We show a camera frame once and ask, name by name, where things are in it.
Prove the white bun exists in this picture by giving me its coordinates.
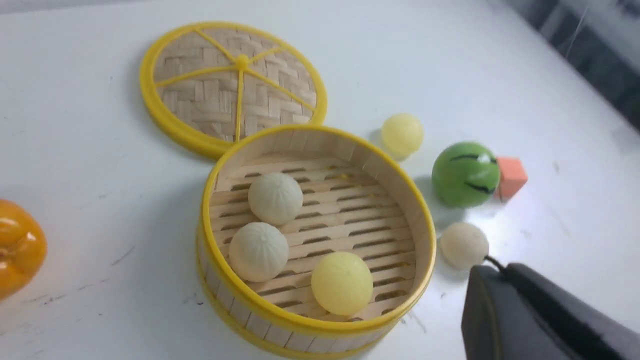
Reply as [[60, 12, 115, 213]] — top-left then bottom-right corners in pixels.
[[247, 172, 304, 226], [228, 222, 290, 283], [439, 222, 490, 272]]

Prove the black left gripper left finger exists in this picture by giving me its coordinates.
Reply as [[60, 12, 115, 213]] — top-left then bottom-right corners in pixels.
[[461, 265, 566, 360]]

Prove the yellow-rimmed bamboo steamer tray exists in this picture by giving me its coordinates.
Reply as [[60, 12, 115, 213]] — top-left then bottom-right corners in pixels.
[[195, 124, 437, 360]]

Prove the yellow-rimmed woven steamer lid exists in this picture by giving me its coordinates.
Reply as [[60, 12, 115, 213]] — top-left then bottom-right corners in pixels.
[[139, 22, 328, 158]]

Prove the yellow bun front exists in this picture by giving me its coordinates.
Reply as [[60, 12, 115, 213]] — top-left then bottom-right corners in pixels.
[[311, 251, 374, 317]]

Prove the green toy watermelon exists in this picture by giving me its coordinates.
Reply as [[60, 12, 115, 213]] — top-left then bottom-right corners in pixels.
[[431, 141, 501, 209]]

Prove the yellow bun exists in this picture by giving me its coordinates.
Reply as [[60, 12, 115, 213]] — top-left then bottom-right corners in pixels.
[[311, 251, 374, 317], [381, 112, 425, 158]]

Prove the orange foam cube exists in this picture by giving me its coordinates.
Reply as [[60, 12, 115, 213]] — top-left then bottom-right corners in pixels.
[[494, 156, 528, 202]]

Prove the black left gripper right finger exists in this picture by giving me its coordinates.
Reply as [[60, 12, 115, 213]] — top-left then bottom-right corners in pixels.
[[500, 263, 640, 360]]

